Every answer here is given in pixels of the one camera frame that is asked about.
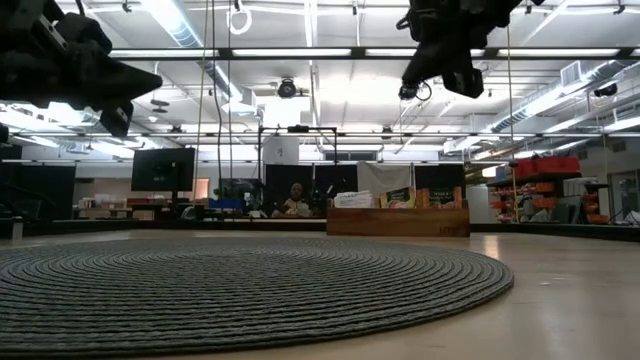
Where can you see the black computer monitor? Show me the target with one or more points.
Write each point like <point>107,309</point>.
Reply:
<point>162,170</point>

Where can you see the white curtain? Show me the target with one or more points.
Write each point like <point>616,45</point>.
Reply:
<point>382,175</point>

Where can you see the white paper sign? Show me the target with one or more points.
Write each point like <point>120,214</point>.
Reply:
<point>281,150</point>

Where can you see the round grey woven placemat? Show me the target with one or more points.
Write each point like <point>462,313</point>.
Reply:
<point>225,295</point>

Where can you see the white barrel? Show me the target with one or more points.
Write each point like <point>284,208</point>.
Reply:
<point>478,202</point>

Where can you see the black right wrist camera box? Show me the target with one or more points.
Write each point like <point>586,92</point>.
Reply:
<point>462,82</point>

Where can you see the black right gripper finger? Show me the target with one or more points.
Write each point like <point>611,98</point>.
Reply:
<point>457,60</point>
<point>425,65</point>

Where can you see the red storage bin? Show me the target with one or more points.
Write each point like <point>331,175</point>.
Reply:
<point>525,167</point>
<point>557,165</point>

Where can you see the person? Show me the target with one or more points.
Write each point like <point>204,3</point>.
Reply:
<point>296,202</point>

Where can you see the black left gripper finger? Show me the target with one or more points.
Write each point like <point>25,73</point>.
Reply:
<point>110,95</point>
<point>120,70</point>

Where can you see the metal shelf rack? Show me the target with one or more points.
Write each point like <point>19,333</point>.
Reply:
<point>545,197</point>

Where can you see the black partition panel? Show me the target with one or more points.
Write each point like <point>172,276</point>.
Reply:
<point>40,192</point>
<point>440,175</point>

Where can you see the wooden tea organizer box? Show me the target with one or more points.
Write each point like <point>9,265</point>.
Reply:
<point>400,223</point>

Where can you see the black metal station frame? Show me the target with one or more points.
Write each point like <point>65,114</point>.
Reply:
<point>297,129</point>

